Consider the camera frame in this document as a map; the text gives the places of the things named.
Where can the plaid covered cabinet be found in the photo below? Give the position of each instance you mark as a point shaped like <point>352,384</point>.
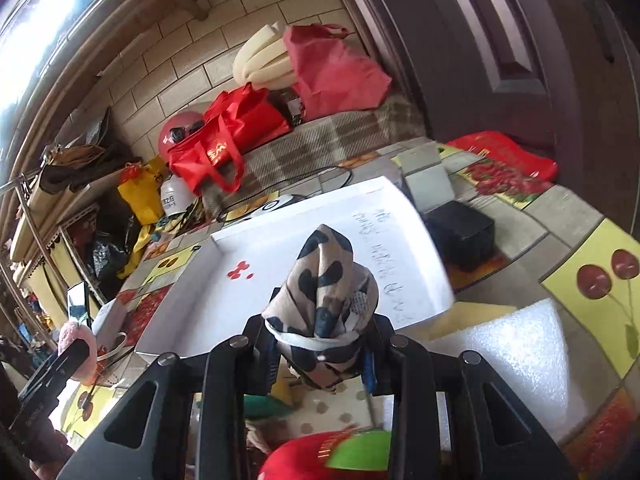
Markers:
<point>319,144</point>

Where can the red tote bag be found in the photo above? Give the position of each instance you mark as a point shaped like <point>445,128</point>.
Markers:
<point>234,124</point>

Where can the small black box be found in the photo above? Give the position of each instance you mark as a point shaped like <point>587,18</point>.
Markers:
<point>463,236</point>

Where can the red plush apple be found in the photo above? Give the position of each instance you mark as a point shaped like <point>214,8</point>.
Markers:
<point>347,454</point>

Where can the leopard print cloth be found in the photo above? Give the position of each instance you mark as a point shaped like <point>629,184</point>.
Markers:
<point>319,315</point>

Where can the dark wooden door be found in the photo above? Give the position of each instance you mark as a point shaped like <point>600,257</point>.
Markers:
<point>560,77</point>

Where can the white foam block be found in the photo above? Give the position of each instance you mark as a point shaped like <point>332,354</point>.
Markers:
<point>526,346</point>

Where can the white cardboard box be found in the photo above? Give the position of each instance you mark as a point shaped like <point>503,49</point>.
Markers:
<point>358,248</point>

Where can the red helmet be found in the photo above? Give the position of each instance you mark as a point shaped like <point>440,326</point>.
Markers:
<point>176,129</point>

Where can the cream foam roll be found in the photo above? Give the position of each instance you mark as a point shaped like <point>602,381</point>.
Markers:
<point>263,61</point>

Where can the metal shelf rack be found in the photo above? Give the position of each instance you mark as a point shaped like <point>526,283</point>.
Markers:
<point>38,267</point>

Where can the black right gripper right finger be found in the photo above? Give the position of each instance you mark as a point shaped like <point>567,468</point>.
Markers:
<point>454,416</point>

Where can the small white open box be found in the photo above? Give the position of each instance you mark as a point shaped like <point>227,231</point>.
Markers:
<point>426,179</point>

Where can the dark red fabric bag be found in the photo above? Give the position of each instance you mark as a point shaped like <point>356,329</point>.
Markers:
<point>330,76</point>

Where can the yellow shopping bag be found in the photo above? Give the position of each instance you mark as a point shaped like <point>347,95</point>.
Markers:
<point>139,186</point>

